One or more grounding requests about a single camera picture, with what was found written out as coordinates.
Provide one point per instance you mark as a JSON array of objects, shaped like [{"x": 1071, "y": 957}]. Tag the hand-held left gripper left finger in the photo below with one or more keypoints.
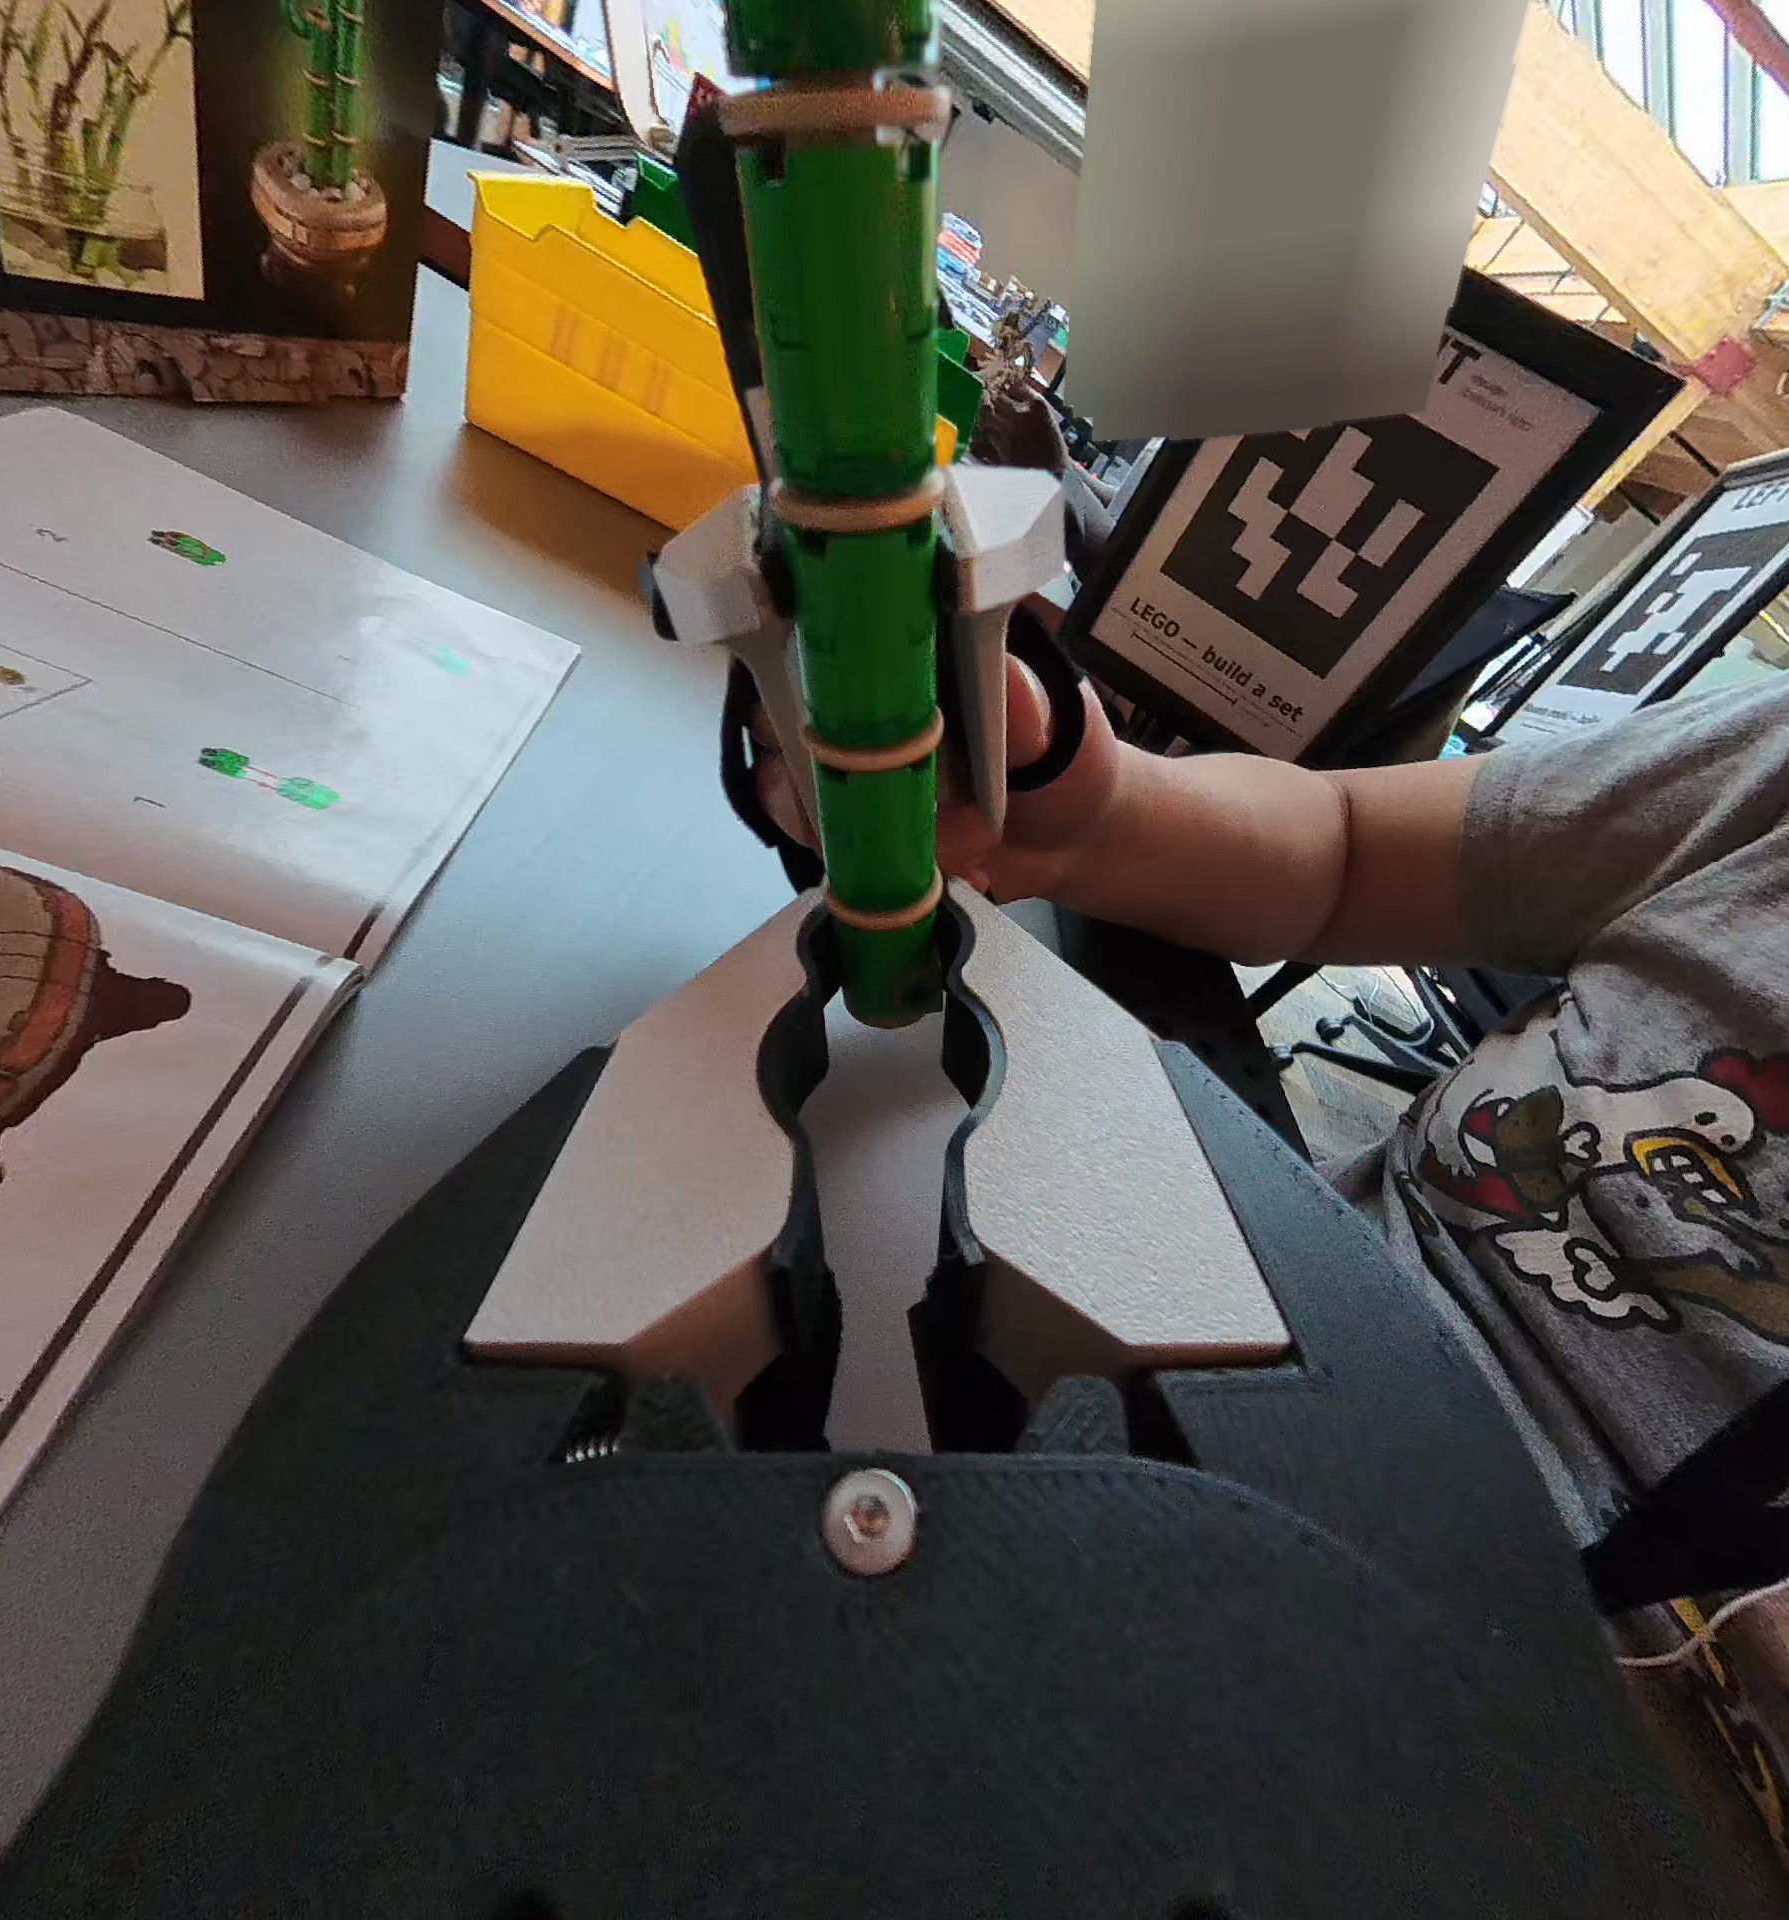
[{"x": 625, "y": 1200}]

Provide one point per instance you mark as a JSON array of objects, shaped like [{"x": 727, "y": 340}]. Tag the yellow plastic bin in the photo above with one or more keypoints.
[{"x": 579, "y": 345}]

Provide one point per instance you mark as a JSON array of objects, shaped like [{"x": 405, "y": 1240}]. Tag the office chair base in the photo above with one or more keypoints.
[{"x": 1359, "y": 1035}]

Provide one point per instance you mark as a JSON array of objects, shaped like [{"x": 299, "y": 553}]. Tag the grey desk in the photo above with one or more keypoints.
[{"x": 608, "y": 840}]

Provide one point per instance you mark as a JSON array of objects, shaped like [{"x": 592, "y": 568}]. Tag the dark bamboo set box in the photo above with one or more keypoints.
[{"x": 233, "y": 194}]

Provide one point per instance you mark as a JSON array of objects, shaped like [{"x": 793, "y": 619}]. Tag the black perforated desk pad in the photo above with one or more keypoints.
[{"x": 1165, "y": 1020}]

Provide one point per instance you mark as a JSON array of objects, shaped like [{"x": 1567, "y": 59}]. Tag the green plastic bin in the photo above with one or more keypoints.
[{"x": 663, "y": 203}]

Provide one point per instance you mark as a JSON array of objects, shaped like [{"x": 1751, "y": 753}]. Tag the green brick bamboo stalk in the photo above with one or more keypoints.
[{"x": 850, "y": 375}]

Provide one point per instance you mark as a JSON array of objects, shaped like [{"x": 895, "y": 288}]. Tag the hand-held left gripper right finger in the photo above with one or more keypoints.
[{"x": 1120, "y": 1200}]

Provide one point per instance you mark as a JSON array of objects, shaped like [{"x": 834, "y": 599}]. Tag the framed marker sign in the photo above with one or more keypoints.
[
  {"x": 1330, "y": 526},
  {"x": 1688, "y": 599}
]

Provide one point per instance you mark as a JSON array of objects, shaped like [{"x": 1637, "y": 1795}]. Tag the open instruction booklet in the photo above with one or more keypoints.
[{"x": 160, "y": 631}]

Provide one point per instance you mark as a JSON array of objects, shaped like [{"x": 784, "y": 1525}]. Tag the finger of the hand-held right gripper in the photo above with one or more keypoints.
[
  {"x": 707, "y": 577},
  {"x": 1006, "y": 526}
]

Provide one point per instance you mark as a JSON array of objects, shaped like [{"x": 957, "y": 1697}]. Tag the person's right hand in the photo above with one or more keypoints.
[{"x": 1060, "y": 824}]

